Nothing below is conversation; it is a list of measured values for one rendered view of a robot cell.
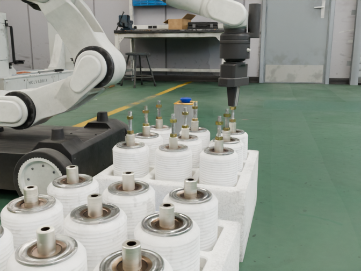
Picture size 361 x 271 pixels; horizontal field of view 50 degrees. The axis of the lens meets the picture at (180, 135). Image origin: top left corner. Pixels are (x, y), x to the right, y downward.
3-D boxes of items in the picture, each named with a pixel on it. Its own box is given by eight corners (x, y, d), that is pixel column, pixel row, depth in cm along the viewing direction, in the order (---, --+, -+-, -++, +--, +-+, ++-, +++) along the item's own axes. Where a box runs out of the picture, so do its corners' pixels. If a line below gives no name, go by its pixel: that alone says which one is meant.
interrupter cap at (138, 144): (118, 150, 98) (118, 148, 98) (114, 143, 105) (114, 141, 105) (147, 148, 100) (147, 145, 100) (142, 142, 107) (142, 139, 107)
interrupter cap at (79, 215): (59, 222, 58) (59, 218, 57) (87, 203, 65) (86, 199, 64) (105, 229, 55) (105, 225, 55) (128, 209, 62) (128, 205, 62)
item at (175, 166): (149, 217, 101) (147, 150, 97) (165, 204, 110) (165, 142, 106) (182, 224, 97) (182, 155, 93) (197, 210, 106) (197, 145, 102)
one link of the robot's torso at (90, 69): (-14, 102, 140) (92, 39, 125) (20, 96, 159) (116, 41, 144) (7, 141, 141) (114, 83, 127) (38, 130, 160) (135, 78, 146)
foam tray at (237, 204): (95, 241, 103) (91, 177, 99) (146, 191, 140) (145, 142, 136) (242, 263, 93) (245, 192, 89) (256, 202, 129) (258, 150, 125)
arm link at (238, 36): (217, 44, 110) (218, 2, 107) (222, 44, 120) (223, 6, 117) (258, 44, 107) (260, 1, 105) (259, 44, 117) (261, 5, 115)
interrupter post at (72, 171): (64, 184, 74) (63, 168, 73) (71, 180, 76) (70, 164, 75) (74, 185, 73) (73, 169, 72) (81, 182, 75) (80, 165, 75)
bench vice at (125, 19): (124, 31, 566) (124, 14, 560) (136, 31, 562) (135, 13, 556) (113, 30, 527) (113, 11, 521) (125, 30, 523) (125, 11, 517)
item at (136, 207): (96, 286, 72) (92, 194, 68) (120, 260, 81) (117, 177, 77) (144, 297, 69) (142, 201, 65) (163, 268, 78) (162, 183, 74)
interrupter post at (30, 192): (21, 208, 63) (19, 189, 62) (30, 202, 65) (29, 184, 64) (33, 209, 62) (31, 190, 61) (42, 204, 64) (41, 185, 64)
